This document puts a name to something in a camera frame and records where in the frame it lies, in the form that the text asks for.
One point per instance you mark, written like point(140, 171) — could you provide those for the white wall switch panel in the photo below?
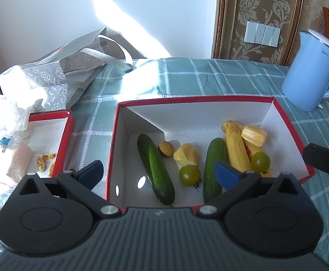
point(262, 34)

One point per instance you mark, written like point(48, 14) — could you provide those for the blue white wrapper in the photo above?
point(4, 141)

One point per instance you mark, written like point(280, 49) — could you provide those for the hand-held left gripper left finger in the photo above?
point(91, 173)

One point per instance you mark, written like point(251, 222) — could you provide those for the red cardboard box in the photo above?
point(192, 115)

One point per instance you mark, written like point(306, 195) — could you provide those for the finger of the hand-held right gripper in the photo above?
point(322, 158)

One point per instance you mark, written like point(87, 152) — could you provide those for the small red white box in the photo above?
point(65, 135)

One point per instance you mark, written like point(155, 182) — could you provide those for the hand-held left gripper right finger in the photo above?
point(228, 175)

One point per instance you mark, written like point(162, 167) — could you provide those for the light blue electric kettle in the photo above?
point(308, 76)

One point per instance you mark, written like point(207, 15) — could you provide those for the green tomato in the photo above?
point(190, 175)
point(260, 161)

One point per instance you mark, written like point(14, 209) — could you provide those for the white plastic bag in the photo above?
point(3, 113)

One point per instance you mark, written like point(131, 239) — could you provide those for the grey patterned tote bag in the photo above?
point(54, 79)

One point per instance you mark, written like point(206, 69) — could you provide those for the large dark green cucumber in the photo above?
point(156, 169)

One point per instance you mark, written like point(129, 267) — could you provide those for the pale pink packet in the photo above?
point(19, 162)

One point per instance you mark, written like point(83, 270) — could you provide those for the green checked tablecloth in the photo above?
point(195, 76)

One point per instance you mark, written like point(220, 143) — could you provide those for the small brown round fruit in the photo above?
point(166, 149)

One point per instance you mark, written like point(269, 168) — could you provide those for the small green cucumber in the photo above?
point(214, 158)

